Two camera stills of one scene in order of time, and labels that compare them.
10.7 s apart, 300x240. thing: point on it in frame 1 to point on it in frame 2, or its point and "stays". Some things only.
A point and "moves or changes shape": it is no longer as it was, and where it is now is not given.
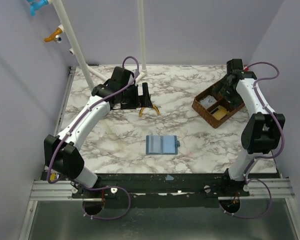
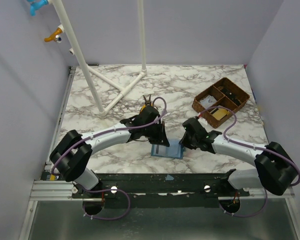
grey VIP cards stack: x=208 y=101 stays
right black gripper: x=225 y=90 to x=187 y=139
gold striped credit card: x=219 y=112 stays
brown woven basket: x=213 y=108 stays
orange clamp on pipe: x=55 y=37 stays
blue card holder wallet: x=163 y=144 moves or changes shape
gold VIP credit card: x=219 y=112 stays
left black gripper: x=142 y=101 to x=162 y=138
